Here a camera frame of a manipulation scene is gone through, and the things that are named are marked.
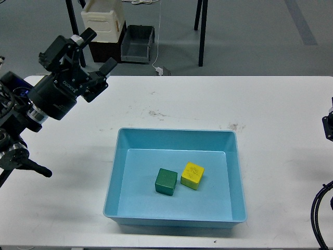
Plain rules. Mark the yellow block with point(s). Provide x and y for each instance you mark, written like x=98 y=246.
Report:
x=192 y=175

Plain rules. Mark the black table leg left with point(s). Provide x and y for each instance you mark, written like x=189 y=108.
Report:
x=74 y=26

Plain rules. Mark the cream plastic container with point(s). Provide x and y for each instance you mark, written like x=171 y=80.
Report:
x=106 y=18

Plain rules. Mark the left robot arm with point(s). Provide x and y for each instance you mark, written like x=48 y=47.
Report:
x=26 y=106

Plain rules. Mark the dark grey storage bin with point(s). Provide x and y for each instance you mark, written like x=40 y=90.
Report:
x=137 y=43

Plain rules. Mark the black table leg right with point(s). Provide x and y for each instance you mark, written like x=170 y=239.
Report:
x=200 y=24

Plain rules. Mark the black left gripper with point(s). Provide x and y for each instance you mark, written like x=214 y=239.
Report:
x=56 y=94

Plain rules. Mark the black table leg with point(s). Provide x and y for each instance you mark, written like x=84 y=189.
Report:
x=74 y=26
x=200 y=24

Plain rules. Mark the blue plastic box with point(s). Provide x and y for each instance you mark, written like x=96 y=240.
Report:
x=180 y=178

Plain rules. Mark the green block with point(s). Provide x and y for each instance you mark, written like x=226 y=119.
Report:
x=166 y=182

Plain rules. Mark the black crate under container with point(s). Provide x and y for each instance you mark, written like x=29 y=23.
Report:
x=101 y=52

